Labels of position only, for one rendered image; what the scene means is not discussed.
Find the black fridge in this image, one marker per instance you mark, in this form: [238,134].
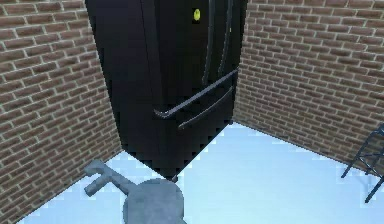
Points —
[140,83]

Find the yellow round fridge sticker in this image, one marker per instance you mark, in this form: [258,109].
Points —
[197,14]

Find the dark blue metal chair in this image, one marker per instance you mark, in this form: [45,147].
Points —
[370,156]

